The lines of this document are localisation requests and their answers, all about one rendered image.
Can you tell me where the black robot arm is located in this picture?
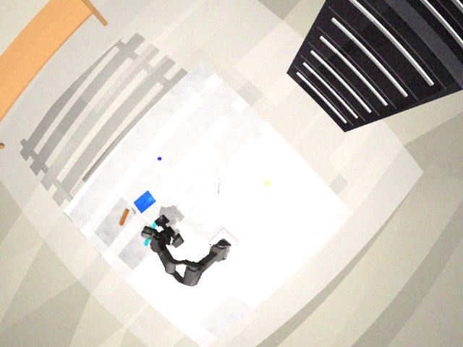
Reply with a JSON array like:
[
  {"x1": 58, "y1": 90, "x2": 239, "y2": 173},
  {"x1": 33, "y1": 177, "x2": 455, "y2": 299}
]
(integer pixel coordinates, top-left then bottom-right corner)
[{"x1": 140, "y1": 226, "x2": 232, "y2": 287}]

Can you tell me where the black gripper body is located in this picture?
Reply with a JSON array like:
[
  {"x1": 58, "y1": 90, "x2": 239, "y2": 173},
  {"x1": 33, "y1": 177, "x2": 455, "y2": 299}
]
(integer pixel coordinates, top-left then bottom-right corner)
[{"x1": 155, "y1": 215, "x2": 184, "y2": 248}]

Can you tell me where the orange flat bar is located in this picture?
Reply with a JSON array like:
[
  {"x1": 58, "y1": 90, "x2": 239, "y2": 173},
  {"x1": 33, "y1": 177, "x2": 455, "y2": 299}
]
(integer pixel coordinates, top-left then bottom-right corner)
[{"x1": 119, "y1": 209, "x2": 129, "y2": 226}]

